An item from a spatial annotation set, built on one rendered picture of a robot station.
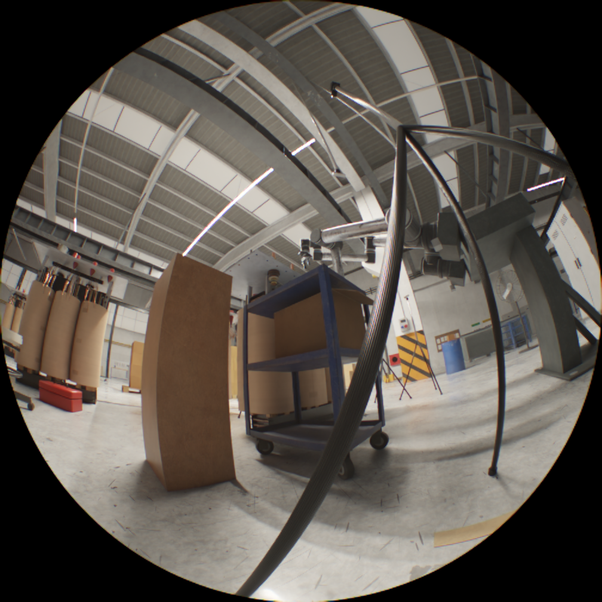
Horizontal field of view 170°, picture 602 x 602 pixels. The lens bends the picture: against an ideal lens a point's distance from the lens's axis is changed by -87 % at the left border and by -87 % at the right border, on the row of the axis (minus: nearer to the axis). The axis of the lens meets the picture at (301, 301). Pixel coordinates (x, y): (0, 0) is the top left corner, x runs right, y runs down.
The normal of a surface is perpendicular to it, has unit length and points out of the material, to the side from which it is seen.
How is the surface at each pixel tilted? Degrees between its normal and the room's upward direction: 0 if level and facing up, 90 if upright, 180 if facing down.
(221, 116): 180
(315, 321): 90
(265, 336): 90
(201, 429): 90
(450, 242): 90
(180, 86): 180
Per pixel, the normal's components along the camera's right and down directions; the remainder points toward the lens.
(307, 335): -0.69, -0.25
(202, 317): 0.79, -0.29
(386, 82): 0.15, 0.88
